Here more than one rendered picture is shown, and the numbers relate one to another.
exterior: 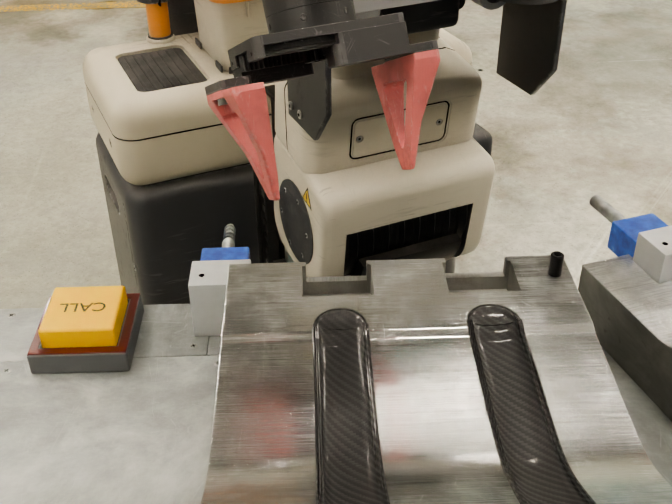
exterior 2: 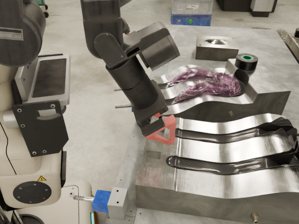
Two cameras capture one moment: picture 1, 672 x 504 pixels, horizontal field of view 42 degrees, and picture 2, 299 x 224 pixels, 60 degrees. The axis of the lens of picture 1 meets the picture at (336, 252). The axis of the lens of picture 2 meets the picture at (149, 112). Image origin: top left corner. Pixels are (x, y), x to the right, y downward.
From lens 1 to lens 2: 0.64 m
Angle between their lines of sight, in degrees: 63
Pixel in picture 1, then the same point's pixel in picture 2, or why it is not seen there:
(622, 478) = (228, 127)
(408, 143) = not seen: hidden behind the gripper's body
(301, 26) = (157, 97)
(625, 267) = not seen: hidden behind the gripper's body
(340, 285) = (144, 162)
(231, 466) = (225, 193)
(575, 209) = not seen: outside the picture
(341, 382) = (192, 166)
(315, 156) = (38, 163)
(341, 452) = (217, 171)
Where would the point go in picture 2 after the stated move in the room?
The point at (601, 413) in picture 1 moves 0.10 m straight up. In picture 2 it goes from (207, 125) to (212, 97)
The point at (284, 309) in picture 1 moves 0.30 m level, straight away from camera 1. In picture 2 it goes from (163, 172) to (42, 162)
